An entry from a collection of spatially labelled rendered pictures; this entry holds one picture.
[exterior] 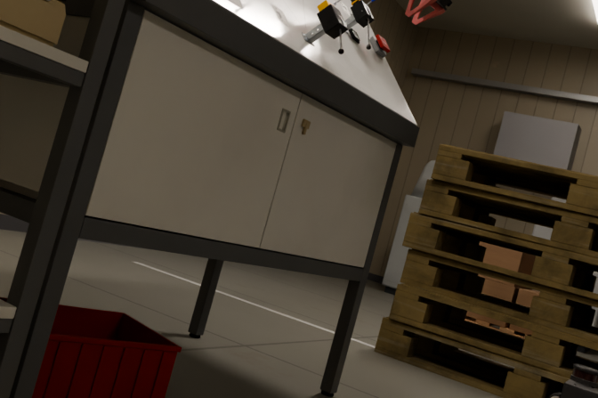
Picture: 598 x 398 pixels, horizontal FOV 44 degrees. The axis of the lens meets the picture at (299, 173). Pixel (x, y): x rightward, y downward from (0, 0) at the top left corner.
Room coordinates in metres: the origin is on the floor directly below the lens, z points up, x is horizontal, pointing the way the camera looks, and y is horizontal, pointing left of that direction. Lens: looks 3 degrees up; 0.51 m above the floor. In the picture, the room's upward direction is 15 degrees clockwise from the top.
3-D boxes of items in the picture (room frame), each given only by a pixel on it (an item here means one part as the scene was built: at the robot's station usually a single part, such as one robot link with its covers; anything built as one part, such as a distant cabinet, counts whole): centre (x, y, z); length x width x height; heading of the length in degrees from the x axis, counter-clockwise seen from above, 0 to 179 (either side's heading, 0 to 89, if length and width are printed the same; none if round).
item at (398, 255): (7.33, -1.46, 0.70); 0.69 x 0.59 x 1.40; 149
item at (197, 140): (1.59, 0.21, 0.60); 0.55 x 0.02 x 0.39; 146
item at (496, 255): (5.54, -1.87, 0.35); 1.25 x 0.85 x 0.70; 151
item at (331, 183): (2.04, -0.11, 0.60); 0.55 x 0.03 x 0.39; 146
